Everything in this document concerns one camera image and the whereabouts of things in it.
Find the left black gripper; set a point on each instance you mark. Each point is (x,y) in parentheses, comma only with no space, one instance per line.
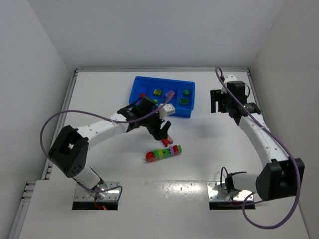
(154,126)

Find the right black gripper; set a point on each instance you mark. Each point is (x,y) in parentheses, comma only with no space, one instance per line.
(219,101)

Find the red lime lego stack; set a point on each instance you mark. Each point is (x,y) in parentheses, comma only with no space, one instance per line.
(167,141)

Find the dark green lego brick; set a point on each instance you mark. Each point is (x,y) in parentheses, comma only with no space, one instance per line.
(184,101)

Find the lime green lego brick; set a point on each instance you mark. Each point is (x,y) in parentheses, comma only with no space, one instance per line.
(157,92)

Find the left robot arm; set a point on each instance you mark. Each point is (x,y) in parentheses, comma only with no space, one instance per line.
(69,150)

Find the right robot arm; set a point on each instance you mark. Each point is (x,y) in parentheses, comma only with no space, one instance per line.
(278,178)

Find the long lego brick row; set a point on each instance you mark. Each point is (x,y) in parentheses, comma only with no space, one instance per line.
(164,153)

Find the small green lego brick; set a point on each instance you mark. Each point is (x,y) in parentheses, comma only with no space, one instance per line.
(186,93)

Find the blue divided plastic bin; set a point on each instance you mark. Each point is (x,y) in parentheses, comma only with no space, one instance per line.
(147,85)

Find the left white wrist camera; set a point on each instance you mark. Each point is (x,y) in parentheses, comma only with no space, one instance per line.
(166,110)

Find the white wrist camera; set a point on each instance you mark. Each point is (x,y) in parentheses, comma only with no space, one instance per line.
(166,110)
(229,78)

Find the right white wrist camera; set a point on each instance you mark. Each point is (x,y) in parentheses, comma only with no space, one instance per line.
(229,78)

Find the right aluminium rail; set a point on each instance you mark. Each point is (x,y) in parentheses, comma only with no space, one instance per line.
(266,124)

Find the aluminium rail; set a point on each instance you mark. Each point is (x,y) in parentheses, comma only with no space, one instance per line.
(266,124)
(60,122)

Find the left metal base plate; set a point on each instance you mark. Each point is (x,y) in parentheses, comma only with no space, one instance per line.
(107,192)

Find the left aluminium rail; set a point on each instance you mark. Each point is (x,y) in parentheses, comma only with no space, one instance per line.
(60,122)

